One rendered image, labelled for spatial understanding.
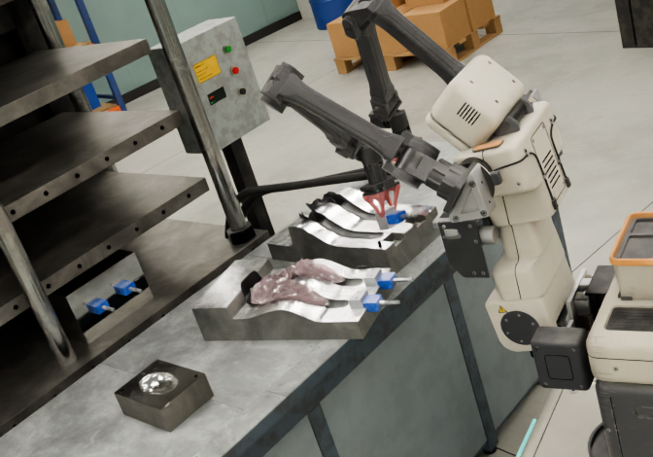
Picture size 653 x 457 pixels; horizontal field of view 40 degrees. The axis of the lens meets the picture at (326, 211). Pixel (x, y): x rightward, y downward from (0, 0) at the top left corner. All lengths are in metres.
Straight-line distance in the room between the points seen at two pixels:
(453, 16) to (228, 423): 5.42
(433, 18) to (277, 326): 4.97
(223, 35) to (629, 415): 1.87
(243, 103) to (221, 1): 6.92
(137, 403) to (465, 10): 5.57
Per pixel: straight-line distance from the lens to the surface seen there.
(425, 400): 2.73
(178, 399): 2.26
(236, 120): 3.25
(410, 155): 2.05
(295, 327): 2.39
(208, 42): 3.19
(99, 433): 2.40
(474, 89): 2.08
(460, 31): 7.31
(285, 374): 2.29
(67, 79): 2.83
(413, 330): 2.63
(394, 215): 2.50
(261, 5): 10.47
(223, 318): 2.49
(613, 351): 2.10
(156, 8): 2.92
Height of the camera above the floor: 2.00
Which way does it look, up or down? 23 degrees down
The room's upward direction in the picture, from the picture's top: 18 degrees counter-clockwise
